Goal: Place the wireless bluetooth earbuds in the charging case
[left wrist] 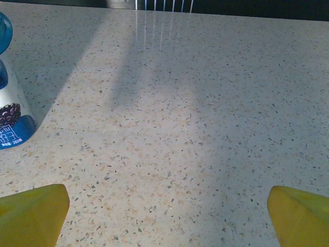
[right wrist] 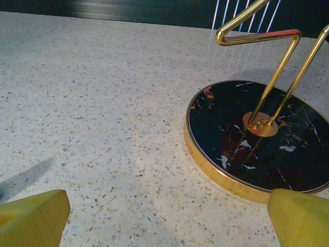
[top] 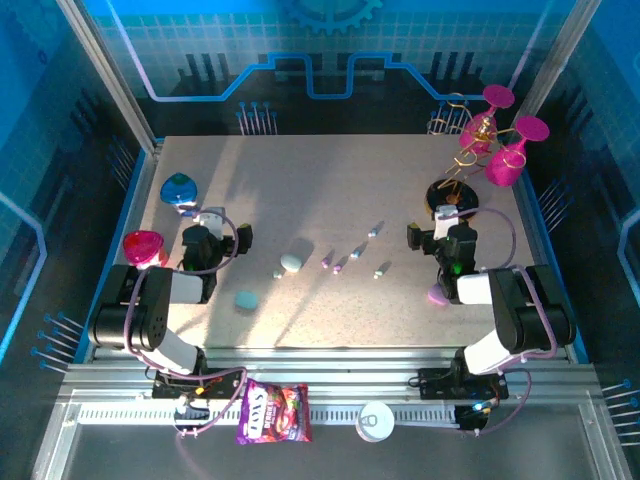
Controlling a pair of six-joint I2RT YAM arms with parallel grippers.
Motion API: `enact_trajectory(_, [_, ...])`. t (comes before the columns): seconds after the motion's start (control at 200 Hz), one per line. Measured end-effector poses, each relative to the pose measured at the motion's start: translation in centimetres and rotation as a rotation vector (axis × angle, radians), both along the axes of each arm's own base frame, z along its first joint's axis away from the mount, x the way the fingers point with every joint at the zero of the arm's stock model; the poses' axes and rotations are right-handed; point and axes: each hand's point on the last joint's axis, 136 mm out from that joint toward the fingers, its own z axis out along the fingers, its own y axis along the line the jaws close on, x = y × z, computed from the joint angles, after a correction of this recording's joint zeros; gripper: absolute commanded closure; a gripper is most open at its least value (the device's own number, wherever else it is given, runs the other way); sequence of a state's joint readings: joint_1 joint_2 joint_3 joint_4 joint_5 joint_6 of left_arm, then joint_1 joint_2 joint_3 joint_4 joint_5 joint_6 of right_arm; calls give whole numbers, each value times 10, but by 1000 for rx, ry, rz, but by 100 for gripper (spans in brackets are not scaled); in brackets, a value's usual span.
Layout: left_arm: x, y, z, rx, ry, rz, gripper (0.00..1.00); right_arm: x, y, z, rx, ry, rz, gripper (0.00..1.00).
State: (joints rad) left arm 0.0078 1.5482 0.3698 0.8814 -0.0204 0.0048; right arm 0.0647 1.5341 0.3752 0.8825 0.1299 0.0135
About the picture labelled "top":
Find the pink earbud charging case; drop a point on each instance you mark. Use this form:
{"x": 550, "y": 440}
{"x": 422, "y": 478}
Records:
{"x": 436, "y": 296}

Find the white earbud charging case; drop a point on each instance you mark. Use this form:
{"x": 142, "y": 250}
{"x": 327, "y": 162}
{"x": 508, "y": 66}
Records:
{"x": 291, "y": 263}

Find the blue earbud charging case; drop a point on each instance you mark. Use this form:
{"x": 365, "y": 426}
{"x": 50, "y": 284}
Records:
{"x": 246, "y": 300}

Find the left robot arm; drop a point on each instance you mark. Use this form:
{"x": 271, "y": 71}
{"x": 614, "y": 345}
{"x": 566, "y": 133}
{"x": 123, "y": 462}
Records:
{"x": 185, "y": 289}

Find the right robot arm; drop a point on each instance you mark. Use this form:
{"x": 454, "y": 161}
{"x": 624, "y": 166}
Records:
{"x": 475, "y": 290}

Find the red lidded cup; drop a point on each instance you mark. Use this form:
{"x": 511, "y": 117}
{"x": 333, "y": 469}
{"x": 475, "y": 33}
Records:
{"x": 142, "y": 247}

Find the blue lidded cup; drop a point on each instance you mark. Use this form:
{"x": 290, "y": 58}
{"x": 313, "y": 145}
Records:
{"x": 176, "y": 190}

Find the blue table edge strip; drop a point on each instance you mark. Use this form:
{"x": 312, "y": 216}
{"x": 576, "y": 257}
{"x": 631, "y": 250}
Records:
{"x": 545, "y": 250}
{"x": 133, "y": 200}

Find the pink wine glass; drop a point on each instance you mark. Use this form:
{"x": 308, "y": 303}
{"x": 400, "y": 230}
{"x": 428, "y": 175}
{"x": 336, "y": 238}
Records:
{"x": 498, "y": 96}
{"x": 502, "y": 170}

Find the purple candy bag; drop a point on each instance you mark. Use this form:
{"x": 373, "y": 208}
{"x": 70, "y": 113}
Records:
{"x": 274, "y": 412}

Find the silver tin can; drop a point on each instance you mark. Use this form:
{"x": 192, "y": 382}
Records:
{"x": 375, "y": 421}

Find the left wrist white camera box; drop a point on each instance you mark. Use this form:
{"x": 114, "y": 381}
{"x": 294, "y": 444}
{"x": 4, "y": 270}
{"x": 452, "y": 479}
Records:
{"x": 212, "y": 222}

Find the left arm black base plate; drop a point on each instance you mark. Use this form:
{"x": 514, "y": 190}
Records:
{"x": 225, "y": 382}

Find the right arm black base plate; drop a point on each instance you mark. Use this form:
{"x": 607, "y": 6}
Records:
{"x": 435, "y": 384}

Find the aluminium frame rail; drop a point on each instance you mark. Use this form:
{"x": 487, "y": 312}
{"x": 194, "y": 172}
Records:
{"x": 325, "y": 372}

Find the aluminium frame post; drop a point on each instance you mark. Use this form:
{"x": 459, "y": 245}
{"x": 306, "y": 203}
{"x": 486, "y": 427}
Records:
{"x": 559, "y": 50}
{"x": 111, "y": 75}

